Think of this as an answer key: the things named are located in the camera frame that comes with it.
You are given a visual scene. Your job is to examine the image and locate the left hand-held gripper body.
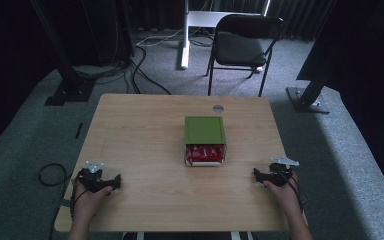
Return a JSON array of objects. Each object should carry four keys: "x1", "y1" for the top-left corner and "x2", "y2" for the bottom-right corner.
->
[{"x1": 76, "y1": 160, "x2": 110, "y2": 194}]

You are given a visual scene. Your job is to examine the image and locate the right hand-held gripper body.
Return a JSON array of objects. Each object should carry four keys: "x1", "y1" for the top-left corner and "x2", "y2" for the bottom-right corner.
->
[{"x1": 265, "y1": 155, "x2": 300, "y2": 187}]

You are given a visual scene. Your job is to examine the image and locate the pile of red packets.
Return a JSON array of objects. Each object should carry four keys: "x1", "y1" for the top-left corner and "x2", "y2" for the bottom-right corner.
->
[{"x1": 186, "y1": 144, "x2": 226, "y2": 164}]

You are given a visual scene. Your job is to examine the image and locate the green drawer box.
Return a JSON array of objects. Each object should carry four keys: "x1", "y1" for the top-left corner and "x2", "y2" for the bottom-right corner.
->
[{"x1": 184, "y1": 115, "x2": 228, "y2": 147}]

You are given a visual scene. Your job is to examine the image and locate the person's right hand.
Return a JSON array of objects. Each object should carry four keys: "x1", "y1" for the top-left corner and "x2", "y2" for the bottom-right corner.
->
[{"x1": 262, "y1": 172, "x2": 303, "y2": 216}]

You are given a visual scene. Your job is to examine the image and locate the person's left hand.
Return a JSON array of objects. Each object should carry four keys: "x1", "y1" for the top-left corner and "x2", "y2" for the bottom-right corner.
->
[{"x1": 72, "y1": 182, "x2": 114, "y2": 220}]

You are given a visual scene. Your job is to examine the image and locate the black metal stand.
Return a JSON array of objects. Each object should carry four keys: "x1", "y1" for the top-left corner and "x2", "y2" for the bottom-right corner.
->
[
  {"x1": 29, "y1": 0, "x2": 98, "y2": 107},
  {"x1": 285, "y1": 64, "x2": 331, "y2": 115}
]

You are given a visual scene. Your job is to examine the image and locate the black folding chair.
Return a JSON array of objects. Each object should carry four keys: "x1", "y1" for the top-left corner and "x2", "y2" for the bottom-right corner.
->
[{"x1": 206, "y1": 13, "x2": 285, "y2": 98}]

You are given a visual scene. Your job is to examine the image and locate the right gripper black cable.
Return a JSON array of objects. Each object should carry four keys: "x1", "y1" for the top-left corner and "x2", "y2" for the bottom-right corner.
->
[{"x1": 279, "y1": 169, "x2": 306, "y2": 213}]

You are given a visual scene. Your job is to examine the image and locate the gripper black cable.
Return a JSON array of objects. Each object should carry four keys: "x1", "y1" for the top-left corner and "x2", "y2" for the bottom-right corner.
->
[
  {"x1": 279, "y1": 169, "x2": 306, "y2": 213},
  {"x1": 69, "y1": 178, "x2": 89, "y2": 219}
]

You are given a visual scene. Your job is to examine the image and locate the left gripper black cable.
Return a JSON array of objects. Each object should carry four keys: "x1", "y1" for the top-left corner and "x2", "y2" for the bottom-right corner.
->
[{"x1": 69, "y1": 178, "x2": 89, "y2": 219}]

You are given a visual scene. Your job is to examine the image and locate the looped black cable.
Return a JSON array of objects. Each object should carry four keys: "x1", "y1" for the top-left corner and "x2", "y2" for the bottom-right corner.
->
[{"x1": 37, "y1": 162, "x2": 69, "y2": 188}]

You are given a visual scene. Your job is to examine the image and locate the bundle of black floor cables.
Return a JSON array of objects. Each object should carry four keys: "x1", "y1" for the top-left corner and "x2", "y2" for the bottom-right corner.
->
[{"x1": 73, "y1": 19, "x2": 173, "y2": 96}]

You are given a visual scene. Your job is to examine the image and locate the white desk frame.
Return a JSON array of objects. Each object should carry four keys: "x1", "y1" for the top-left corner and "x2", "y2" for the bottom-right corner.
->
[{"x1": 179, "y1": 0, "x2": 272, "y2": 71}]

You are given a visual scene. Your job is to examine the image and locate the white floor cable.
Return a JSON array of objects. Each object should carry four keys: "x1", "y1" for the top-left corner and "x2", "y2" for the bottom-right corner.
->
[{"x1": 135, "y1": 27, "x2": 185, "y2": 48}]

